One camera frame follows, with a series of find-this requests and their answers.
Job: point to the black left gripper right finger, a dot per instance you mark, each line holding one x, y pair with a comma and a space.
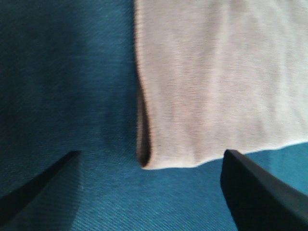
257, 200

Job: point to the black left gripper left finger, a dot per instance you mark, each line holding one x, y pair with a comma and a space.
50, 200

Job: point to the brown towel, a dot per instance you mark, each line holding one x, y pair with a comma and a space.
219, 74

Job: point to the dark table mat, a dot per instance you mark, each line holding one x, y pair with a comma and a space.
69, 82

